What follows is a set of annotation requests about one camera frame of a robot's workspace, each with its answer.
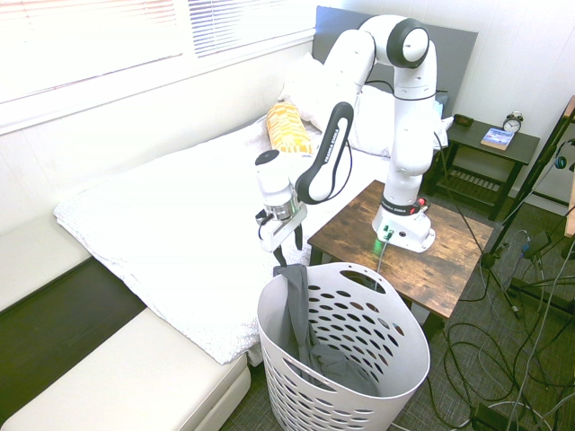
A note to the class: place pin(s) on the narrow white window blind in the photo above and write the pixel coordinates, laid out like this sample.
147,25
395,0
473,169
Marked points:
251,22

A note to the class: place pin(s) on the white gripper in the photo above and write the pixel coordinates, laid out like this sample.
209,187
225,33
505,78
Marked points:
283,231

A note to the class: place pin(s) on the grey clothes pile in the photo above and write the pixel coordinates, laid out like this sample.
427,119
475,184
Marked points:
366,388

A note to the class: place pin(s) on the yellow white patterned pillow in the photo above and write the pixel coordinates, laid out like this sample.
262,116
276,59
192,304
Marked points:
285,130

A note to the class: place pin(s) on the white perforated laundry basket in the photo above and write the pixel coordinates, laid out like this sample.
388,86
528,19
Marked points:
404,359

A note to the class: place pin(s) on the wide white window blind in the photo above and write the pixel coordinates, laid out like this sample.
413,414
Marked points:
90,40

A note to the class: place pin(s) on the dark brown bench frame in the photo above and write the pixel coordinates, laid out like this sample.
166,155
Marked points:
67,323

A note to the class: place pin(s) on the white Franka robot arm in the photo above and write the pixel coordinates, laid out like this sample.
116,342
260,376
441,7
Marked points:
409,148

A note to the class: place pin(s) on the dark grey headboard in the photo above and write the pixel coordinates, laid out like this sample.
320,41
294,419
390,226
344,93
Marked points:
453,58

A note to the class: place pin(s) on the dark grey shirt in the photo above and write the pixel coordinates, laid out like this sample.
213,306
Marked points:
296,305

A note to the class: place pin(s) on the rustic brown wooden table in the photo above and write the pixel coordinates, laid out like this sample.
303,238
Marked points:
440,269

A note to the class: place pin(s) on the black twin-bell alarm clock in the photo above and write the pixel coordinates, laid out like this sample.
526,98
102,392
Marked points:
513,123

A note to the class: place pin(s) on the cream bench cushion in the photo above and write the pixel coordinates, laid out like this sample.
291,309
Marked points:
36,260
112,381

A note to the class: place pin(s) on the white bed blanket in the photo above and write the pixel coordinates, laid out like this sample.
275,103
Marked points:
179,179

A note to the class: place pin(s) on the black slatted nightstand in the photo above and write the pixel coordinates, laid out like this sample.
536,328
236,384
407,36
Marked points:
516,148

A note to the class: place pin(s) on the small dark case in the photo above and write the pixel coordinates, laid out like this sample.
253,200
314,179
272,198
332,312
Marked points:
463,120

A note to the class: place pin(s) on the blue cover book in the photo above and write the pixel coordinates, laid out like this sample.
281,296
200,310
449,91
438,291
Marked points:
498,138

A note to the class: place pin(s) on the black power brick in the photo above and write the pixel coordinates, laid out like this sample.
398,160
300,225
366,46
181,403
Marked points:
536,244

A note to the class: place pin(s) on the black camera tripod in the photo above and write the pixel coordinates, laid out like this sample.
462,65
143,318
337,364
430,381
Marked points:
532,179

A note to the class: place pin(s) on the black adapter box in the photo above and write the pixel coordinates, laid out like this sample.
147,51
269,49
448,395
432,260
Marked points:
489,417

